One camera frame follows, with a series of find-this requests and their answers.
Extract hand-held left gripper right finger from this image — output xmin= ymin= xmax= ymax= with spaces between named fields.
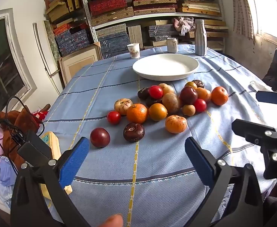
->
xmin=184 ymin=136 xmax=264 ymax=227

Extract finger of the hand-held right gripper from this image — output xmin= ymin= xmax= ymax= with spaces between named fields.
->
xmin=231 ymin=119 xmax=277 ymax=180
xmin=256 ymin=89 xmax=277 ymax=120

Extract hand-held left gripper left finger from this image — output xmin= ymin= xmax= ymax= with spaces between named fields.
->
xmin=10 ymin=136 xmax=92 ymax=227

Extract dark red passion fruit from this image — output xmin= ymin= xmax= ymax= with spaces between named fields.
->
xmin=90 ymin=128 xmax=111 ymax=148
xmin=180 ymin=86 xmax=198 ymax=105

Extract orange tangerine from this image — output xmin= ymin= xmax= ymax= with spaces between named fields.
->
xmin=211 ymin=86 xmax=229 ymax=106

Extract red tomato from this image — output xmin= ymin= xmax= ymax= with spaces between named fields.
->
xmin=149 ymin=85 xmax=163 ymax=99
xmin=194 ymin=99 xmax=207 ymax=113
xmin=107 ymin=111 xmax=121 ymax=125

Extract large orange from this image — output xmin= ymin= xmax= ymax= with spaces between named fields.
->
xmin=126 ymin=103 xmax=149 ymax=124

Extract white oval plate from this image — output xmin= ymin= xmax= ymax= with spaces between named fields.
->
xmin=132 ymin=53 xmax=200 ymax=81

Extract person's left hand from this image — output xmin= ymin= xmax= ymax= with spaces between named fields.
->
xmin=97 ymin=215 xmax=124 ymax=227

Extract white crumpled tissue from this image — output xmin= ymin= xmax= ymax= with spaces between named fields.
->
xmin=249 ymin=80 xmax=269 ymax=93

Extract black power bank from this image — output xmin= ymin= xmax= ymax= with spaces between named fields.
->
xmin=17 ymin=130 xmax=52 ymax=163

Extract orange streaked flat fruit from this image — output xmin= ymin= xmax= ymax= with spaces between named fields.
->
xmin=165 ymin=115 xmax=188 ymax=134

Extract blue checked tablecloth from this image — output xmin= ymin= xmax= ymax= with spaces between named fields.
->
xmin=38 ymin=44 xmax=277 ymax=227

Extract small brown round fruit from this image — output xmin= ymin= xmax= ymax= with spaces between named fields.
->
xmin=182 ymin=104 xmax=196 ymax=116

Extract red dotted cloth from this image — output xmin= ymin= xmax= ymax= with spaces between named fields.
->
xmin=32 ymin=110 xmax=49 ymax=123

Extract brown speckled oval fruit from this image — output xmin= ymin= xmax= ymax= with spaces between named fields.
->
xmin=162 ymin=93 xmax=181 ymax=114

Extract brown plush cloth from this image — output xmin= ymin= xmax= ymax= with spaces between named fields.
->
xmin=0 ymin=104 xmax=51 ymax=168

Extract lilac blue cloth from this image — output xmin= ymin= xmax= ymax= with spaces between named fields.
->
xmin=0 ymin=132 xmax=18 ymax=202

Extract bright window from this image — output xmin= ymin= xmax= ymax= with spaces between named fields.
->
xmin=241 ymin=0 xmax=277 ymax=44

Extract steel water bottle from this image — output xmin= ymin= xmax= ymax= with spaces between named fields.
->
xmin=194 ymin=19 xmax=207 ymax=56

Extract brick patterned curtain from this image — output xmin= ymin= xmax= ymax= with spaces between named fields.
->
xmin=231 ymin=0 xmax=256 ymax=43

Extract wooden framed panel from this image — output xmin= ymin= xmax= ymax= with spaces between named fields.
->
xmin=59 ymin=42 xmax=103 ymax=86

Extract white drink can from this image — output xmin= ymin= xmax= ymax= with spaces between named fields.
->
xmin=166 ymin=37 xmax=178 ymax=53

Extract pink crumpled cloth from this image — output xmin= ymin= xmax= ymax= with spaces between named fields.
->
xmin=172 ymin=16 xmax=196 ymax=36

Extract white curved strip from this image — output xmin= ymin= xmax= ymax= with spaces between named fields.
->
xmin=33 ymin=22 xmax=61 ymax=95

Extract stack of blue floral boxes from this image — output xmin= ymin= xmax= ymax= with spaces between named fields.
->
xmin=54 ymin=28 xmax=92 ymax=57

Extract grey green stone slab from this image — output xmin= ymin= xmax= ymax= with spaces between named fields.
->
xmin=44 ymin=20 xmax=61 ymax=64

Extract stack of grey blue boxes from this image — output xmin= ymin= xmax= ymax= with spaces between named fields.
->
xmin=96 ymin=23 xmax=177 ymax=59

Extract white paper cup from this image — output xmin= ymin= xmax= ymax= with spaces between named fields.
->
xmin=127 ymin=43 xmax=141 ymax=59

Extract white framed window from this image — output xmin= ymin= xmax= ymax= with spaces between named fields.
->
xmin=0 ymin=8 xmax=37 ymax=117

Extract grey metal shelf rack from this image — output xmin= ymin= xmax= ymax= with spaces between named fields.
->
xmin=78 ymin=0 xmax=225 ymax=52

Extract pile of wooden boxes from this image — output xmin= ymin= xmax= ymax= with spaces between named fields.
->
xmin=45 ymin=0 xmax=81 ymax=24

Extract stack of red patterned boxes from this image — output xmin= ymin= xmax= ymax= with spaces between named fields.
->
xmin=89 ymin=0 xmax=134 ymax=17

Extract black cables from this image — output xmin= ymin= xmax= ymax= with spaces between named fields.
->
xmin=0 ymin=96 xmax=45 ymax=171

